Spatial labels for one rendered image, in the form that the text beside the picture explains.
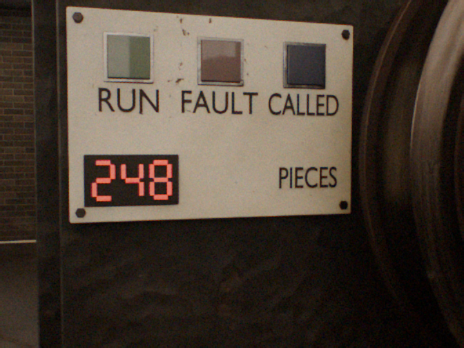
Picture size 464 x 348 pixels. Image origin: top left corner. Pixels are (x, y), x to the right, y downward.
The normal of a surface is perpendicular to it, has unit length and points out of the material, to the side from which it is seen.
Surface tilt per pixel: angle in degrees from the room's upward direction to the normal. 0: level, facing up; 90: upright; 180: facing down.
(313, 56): 90
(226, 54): 90
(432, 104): 90
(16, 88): 90
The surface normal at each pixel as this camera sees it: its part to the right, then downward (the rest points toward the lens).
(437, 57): 0.25, 0.05
